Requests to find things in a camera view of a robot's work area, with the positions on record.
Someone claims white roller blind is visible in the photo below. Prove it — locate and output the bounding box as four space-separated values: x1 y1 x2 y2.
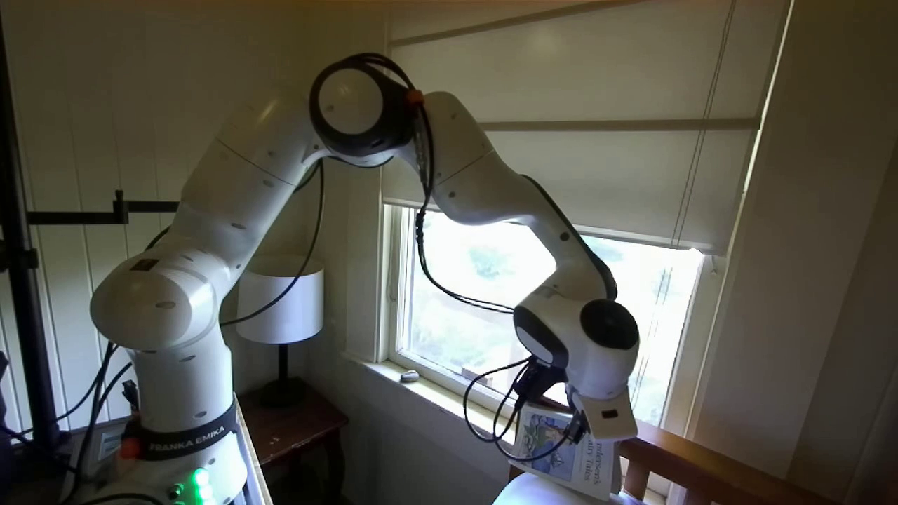
388 0 793 256

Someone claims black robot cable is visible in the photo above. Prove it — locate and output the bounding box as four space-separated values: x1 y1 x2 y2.
219 53 586 467

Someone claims white bed sheet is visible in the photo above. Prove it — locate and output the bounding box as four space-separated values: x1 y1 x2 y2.
491 471 647 505

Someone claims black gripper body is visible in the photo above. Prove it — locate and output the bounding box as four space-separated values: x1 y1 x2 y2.
513 359 586 440

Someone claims dark wooden nightstand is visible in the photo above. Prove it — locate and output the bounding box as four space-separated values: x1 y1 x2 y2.
241 391 349 505

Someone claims black camera stand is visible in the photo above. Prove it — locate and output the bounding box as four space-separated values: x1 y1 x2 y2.
0 33 178 450

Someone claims white table lamp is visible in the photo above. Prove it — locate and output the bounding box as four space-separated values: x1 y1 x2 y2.
235 273 324 406

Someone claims wooden bed frame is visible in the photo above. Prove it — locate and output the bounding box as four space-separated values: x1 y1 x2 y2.
621 425 835 505

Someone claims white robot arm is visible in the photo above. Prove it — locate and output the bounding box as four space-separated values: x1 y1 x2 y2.
81 53 640 505

